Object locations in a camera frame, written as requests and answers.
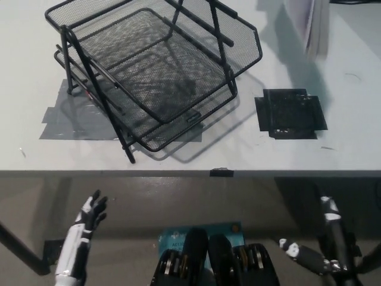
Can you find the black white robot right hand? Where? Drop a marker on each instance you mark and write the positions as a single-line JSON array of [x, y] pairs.
[[336, 238]]

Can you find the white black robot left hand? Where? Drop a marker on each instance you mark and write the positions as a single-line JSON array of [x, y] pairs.
[[74, 250]]

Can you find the black mesh file tray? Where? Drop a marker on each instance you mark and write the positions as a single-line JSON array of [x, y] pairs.
[[149, 74]]

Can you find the black table leg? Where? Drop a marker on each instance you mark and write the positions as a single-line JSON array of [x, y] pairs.
[[372, 259], [23, 253]]

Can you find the teal cardboard router box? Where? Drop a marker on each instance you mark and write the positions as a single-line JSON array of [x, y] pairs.
[[174, 238]]

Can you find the grey tape patch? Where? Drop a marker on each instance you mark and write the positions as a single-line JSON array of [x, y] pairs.
[[59, 125]]

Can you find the black tape square patch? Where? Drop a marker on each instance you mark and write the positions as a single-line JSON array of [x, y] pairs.
[[288, 116]]

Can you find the small black tape strip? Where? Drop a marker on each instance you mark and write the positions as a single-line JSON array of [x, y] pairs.
[[221, 173]]

